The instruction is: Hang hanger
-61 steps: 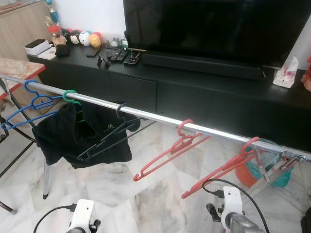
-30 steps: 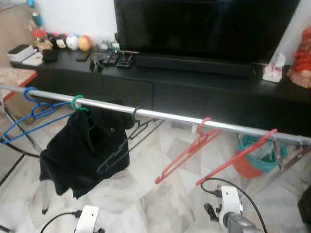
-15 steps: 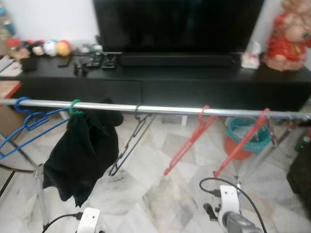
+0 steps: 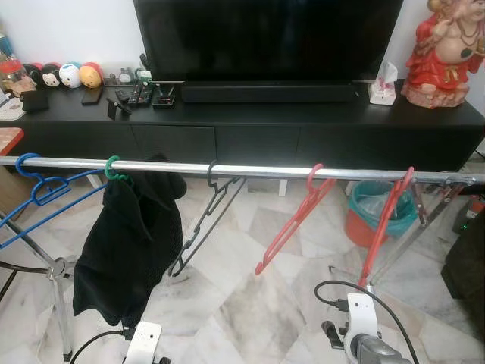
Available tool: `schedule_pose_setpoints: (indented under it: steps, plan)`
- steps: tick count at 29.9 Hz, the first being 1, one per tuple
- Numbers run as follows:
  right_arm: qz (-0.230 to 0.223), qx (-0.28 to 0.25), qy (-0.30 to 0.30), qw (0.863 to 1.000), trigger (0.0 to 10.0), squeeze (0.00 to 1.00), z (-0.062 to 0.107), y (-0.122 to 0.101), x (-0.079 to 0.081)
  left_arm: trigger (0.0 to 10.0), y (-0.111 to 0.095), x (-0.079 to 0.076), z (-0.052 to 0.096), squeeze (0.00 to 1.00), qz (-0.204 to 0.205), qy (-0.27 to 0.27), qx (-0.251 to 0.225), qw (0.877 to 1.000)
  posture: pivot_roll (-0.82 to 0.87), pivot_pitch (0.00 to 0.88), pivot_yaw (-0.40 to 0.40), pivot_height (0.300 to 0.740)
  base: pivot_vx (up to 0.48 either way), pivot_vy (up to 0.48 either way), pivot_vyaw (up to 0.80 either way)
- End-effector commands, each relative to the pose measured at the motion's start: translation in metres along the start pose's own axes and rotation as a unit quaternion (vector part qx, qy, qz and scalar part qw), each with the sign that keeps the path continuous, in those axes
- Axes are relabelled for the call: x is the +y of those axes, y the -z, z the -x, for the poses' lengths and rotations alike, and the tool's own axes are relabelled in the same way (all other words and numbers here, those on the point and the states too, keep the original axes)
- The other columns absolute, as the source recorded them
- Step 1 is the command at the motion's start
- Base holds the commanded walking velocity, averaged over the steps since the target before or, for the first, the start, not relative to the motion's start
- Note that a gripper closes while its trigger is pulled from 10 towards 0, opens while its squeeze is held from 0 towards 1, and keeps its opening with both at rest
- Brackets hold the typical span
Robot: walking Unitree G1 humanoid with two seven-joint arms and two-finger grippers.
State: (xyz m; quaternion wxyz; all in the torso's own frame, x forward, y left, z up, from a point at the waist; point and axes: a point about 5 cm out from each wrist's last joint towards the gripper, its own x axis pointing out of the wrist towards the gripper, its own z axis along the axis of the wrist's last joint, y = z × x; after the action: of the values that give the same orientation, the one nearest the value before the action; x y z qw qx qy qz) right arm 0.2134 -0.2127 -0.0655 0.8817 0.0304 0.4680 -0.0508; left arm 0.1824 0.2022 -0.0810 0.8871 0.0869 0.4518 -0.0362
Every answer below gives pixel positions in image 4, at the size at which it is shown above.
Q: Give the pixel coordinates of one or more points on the black plastic hanger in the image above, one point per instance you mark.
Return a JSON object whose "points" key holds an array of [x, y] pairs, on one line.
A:
{"points": [[211, 173]]}

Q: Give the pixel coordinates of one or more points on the red plastic hanger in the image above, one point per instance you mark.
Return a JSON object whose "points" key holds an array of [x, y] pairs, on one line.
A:
{"points": [[390, 220], [295, 220]]}

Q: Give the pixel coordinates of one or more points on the green hanger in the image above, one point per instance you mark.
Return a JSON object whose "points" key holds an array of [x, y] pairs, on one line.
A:
{"points": [[107, 167]]}

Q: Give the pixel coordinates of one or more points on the red plastic bin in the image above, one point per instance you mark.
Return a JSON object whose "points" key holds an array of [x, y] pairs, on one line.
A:
{"points": [[360, 227]]}

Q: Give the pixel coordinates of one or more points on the black printed T-shirt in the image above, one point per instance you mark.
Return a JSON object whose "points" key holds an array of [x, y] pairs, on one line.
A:
{"points": [[129, 243]]}

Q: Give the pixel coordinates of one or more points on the steel clothes rack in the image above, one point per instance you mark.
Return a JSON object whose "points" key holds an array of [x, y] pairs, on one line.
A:
{"points": [[250, 171]]}

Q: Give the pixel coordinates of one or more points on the black TV cabinet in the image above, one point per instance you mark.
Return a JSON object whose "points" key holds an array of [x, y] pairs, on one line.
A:
{"points": [[265, 136]]}

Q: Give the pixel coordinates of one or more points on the white tissue pack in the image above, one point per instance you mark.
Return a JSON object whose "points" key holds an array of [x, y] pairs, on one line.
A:
{"points": [[383, 89]]}

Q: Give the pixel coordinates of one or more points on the black soundbar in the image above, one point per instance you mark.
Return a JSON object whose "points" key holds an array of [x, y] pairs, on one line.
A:
{"points": [[265, 92]]}

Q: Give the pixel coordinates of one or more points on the black smartphone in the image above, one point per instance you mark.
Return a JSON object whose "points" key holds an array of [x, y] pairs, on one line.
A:
{"points": [[92, 95]]}

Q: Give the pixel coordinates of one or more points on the black wallet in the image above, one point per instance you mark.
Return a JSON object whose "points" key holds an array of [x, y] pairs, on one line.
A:
{"points": [[35, 101]]}

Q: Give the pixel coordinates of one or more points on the red laughing Buddha statue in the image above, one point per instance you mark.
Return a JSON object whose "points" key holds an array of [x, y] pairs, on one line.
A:
{"points": [[443, 68]]}

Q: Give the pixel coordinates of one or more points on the yellow round plush toy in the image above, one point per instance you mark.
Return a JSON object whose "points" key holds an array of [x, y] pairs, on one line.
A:
{"points": [[91, 76]]}

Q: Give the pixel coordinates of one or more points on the white round plush toy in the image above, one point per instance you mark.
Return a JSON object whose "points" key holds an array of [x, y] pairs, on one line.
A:
{"points": [[70, 76]]}

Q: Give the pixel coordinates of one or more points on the black round plush toy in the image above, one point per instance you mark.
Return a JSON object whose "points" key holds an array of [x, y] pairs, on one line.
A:
{"points": [[51, 76]]}

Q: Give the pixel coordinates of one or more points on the black flat television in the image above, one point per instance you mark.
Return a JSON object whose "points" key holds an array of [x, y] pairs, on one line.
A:
{"points": [[265, 38]]}

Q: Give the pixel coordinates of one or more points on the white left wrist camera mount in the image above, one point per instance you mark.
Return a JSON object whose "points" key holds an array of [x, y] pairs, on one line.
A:
{"points": [[144, 341]]}

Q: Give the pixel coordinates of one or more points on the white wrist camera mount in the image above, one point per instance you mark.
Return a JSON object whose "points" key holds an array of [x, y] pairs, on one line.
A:
{"points": [[144, 341], [361, 315]]}

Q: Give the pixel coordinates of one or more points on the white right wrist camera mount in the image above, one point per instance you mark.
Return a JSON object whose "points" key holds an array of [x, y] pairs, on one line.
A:
{"points": [[361, 315]]}

